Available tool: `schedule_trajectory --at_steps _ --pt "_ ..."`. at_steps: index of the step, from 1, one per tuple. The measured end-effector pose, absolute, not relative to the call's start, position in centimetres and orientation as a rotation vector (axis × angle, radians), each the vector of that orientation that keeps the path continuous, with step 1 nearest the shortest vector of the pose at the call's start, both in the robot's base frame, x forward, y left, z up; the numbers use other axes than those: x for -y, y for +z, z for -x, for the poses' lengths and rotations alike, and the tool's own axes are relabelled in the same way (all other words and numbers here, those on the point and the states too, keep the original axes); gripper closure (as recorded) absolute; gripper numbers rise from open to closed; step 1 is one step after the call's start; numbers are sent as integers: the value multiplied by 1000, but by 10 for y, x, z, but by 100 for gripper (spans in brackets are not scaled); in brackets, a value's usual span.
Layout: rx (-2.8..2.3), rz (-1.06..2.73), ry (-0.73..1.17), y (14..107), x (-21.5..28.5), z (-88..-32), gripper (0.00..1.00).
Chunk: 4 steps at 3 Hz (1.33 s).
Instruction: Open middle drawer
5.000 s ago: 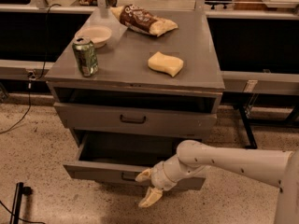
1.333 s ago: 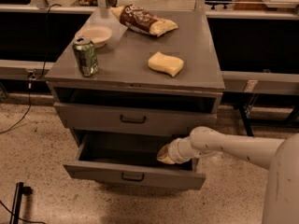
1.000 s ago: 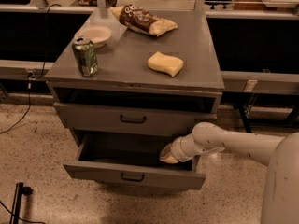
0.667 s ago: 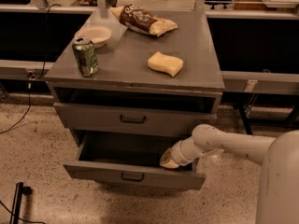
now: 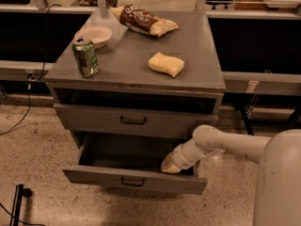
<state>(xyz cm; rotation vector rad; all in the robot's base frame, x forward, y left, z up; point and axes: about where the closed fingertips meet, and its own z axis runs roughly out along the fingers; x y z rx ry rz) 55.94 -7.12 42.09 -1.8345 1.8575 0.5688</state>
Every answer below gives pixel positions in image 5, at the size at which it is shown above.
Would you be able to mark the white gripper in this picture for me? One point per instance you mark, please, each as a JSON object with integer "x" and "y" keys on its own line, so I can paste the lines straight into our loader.
{"x": 181, "y": 158}

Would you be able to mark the grey drawer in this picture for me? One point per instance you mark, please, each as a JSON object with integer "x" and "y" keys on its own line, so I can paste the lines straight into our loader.
{"x": 135, "y": 122}
{"x": 132, "y": 162}

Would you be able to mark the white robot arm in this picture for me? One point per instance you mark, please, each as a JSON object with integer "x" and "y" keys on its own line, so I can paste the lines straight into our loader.
{"x": 278, "y": 186}

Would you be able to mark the grey top drawer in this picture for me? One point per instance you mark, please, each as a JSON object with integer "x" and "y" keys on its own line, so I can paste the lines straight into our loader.
{"x": 135, "y": 122}

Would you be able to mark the grey metal drawer cabinet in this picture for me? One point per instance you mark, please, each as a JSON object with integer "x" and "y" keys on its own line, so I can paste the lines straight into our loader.
{"x": 125, "y": 80}

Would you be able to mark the black table leg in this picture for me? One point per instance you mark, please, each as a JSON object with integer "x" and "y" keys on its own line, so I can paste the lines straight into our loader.
{"x": 247, "y": 123}

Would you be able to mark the yellow sponge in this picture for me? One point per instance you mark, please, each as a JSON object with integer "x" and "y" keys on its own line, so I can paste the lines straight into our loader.
{"x": 166, "y": 64}

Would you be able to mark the green soda can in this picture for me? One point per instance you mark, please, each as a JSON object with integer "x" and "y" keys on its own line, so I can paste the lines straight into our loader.
{"x": 85, "y": 56}

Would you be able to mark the white shallow bowl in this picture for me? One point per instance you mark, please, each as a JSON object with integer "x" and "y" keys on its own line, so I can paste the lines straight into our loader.
{"x": 98, "y": 34}

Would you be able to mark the brown chip bag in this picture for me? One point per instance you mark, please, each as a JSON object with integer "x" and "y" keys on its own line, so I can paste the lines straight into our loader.
{"x": 142, "y": 21}

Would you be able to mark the black stand lower left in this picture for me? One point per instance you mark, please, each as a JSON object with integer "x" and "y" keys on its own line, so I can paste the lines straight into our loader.
{"x": 20, "y": 192}

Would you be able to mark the grey long bench rail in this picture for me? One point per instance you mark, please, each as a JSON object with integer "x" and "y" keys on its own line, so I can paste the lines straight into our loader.
{"x": 257, "y": 83}

